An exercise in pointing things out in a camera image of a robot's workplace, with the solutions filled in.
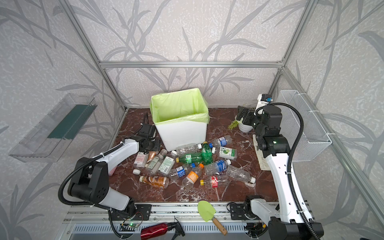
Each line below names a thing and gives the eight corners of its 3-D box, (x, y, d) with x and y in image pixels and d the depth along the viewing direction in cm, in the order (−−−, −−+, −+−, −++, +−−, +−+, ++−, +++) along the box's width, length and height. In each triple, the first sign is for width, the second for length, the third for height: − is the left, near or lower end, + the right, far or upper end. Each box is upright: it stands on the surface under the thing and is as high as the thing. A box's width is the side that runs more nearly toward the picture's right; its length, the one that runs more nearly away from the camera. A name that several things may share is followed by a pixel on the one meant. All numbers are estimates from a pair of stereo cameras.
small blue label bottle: (171, 183, 83) (170, 180, 80) (168, 173, 87) (167, 171, 84) (197, 170, 88) (197, 167, 85) (193, 161, 91) (193, 159, 88)
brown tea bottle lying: (140, 183, 85) (136, 180, 80) (144, 175, 88) (140, 171, 83) (167, 189, 83) (165, 186, 78) (170, 180, 86) (168, 177, 81)
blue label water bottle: (204, 176, 88) (204, 172, 83) (203, 165, 92) (203, 161, 87) (231, 173, 89) (232, 169, 84) (228, 163, 93) (230, 158, 88)
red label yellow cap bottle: (200, 187, 83) (200, 185, 79) (200, 178, 86) (200, 174, 82) (218, 187, 83) (219, 185, 79) (218, 178, 86) (218, 174, 82)
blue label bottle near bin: (211, 151, 98) (211, 147, 94) (208, 145, 101) (208, 141, 97) (232, 144, 102) (233, 140, 98) (228, 138, 104) (230, 134, 100)
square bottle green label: (210, 155, 96) (211, 152, 93) (212, 147, 100) (213, 144, 97) (235, 160, 94) (236, 158, 90) (236, 152, 97) (237, 149, 94)
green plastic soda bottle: (176, 164, 91) (175, 161, 87) (177, 156, 94) (176, 152, 90) (202, 165, 91) (202, 161, 87) (202, 156, 94) (202, 153, 90)
